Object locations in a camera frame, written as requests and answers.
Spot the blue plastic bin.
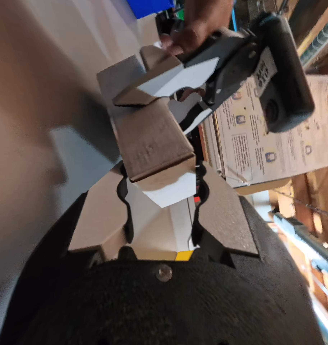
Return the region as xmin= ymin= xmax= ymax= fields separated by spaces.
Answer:
xmin=126 ymin=0 xmax=176 ymax=20

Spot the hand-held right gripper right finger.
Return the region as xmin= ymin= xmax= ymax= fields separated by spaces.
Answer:
xmin=191 ymin=161 xmax=260 ymax=260

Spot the white cardboard mailer box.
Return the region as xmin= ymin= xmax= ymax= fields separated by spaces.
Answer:
xmin=97 ymin=55 xmax=197 ymax=208

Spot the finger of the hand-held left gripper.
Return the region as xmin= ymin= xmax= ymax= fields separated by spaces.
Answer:
xmin=112 ymin=57 xmax=220 ymax=107
xmin=167 ymin=92 xmax=213 ymax=135

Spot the grey desk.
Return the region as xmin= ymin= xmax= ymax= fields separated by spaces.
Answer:
xmin=0 ymin=0 xmax=159 ymax=297

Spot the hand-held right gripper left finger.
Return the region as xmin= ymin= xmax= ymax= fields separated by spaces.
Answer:
xmin=68 ymin=162 xmax=135 ymax=260

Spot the person's left hand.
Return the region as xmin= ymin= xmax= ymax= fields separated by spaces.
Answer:
xmin=160 ymin=0 xmax=234 ymax=56

